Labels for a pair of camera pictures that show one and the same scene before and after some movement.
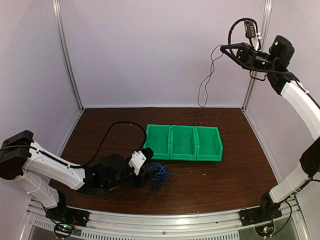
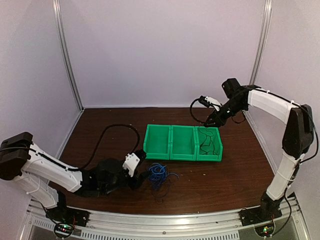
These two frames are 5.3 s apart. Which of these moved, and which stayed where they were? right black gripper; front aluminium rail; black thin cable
Moved: right black gripper; black thin cable
Stayed: front aluminium rail
